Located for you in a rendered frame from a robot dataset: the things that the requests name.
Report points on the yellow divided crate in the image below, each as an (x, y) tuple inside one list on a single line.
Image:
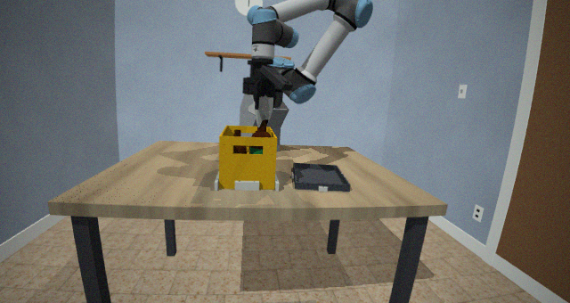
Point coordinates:
[(247, 167)]

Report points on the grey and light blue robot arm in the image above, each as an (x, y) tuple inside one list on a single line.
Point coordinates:
[(299, 83)]

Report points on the brown bottle with green label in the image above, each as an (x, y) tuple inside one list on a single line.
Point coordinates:
[(261, 132)]

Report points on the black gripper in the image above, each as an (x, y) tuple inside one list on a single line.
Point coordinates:
[(263, 87)]

